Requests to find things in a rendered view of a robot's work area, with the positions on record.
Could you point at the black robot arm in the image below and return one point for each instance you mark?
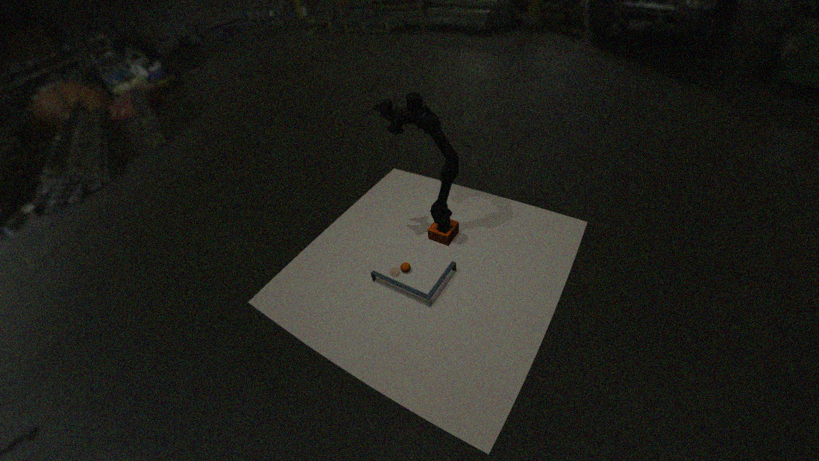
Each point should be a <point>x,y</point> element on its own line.
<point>432,126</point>

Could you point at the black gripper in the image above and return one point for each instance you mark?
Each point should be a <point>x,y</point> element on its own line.
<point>387,112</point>

